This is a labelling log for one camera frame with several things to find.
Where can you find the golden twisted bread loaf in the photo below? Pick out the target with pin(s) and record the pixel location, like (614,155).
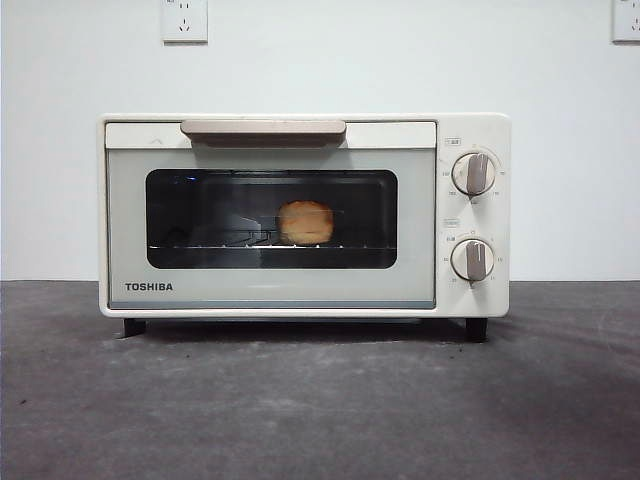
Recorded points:
(306,222)

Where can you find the oven timer knob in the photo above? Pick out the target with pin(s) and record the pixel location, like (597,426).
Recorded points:
(472,260)

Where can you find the oven temperature knob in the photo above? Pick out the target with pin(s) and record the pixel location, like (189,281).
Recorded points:
(474,174)

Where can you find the white Toshiba toaster oven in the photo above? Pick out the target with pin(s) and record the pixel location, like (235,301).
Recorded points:
(500,225)

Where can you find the white wall socket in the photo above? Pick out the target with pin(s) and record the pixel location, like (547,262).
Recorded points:
(184,22)
(627,22)

